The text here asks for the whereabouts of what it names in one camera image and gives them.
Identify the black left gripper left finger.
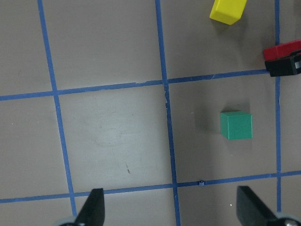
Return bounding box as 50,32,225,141
73,188,105,226

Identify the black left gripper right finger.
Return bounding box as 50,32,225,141
236,186,278,226

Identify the red block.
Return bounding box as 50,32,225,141
263,39,301,61

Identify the green block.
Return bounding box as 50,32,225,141
220,111,253,140

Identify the yellow block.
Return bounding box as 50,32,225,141
209,0,247,25

